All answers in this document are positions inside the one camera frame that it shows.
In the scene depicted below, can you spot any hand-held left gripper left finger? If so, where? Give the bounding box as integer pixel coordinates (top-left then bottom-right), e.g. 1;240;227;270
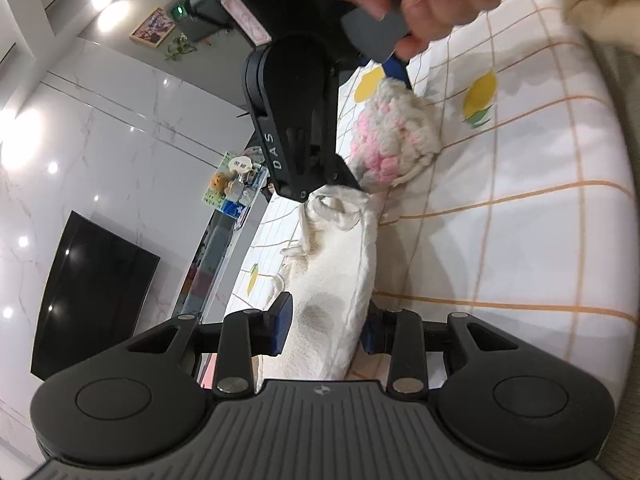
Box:
125;291;294;395

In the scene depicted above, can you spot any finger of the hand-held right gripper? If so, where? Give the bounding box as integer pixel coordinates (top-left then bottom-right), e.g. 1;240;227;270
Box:
361;55;416;96
252;105;372;204

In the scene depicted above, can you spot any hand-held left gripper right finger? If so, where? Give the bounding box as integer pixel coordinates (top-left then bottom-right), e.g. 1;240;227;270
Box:
360;300;519;395

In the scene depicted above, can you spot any pink white knitted toy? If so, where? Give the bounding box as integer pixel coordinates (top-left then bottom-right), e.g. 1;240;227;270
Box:
347;77;444;194

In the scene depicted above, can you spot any cream drawstring cloth bag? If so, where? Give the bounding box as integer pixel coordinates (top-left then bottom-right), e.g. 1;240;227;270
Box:
272;184;389;382

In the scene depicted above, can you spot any person's right hand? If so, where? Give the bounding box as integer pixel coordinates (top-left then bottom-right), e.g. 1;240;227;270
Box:
300;0;504;60

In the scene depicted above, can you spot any teddy bear toy pile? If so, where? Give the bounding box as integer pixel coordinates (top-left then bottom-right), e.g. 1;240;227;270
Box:
201;151;252;212

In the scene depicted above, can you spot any white marble television console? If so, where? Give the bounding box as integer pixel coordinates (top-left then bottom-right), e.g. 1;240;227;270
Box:
181;180;282;341

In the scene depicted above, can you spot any hanging green vine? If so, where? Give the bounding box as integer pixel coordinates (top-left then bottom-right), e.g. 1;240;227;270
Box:
164;32;199;62

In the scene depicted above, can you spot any checkered fruit-print bed sheet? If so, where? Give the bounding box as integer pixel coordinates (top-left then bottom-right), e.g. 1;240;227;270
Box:
222;0;640;397

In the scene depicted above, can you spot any cream fluffy blanket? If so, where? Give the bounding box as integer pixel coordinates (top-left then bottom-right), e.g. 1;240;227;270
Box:
544;0;640;44

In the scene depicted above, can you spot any framed wall picture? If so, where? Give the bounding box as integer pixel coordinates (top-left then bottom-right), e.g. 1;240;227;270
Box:
129;7;181;47

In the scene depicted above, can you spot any black wall television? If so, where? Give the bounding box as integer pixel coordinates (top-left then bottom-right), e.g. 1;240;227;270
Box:
30;210;161;382

